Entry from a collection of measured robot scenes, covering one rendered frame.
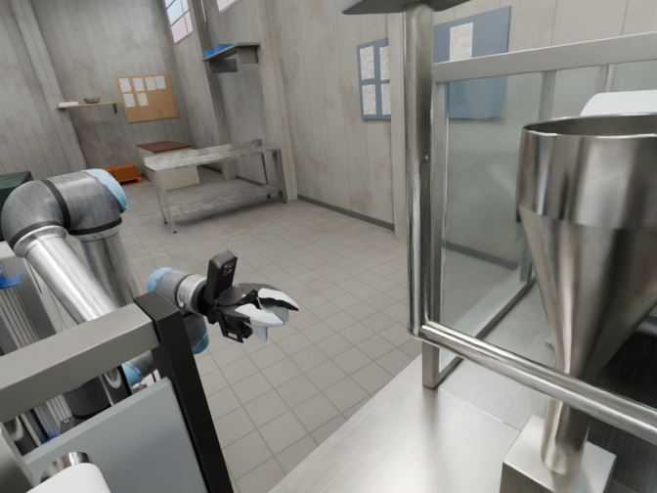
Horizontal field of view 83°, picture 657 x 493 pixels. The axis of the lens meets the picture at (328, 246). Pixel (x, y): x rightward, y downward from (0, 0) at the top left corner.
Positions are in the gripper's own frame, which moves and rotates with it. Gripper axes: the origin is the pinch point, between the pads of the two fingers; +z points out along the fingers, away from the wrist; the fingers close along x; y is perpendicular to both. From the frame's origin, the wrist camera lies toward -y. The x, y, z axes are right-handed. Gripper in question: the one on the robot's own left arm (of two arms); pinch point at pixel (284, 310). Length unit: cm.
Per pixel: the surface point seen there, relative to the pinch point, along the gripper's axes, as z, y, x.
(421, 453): 19.6, 35.3, -8.7
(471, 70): 22.0, -31.5, -29.3
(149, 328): 13.8, -20.9, 26.5
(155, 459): 13.1, -10.3, 29.6
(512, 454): 35.7, 7.2, 4.7
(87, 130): -969, 30, -437
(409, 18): 29.1, -37.0, 15.1
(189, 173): -668, 137, -465
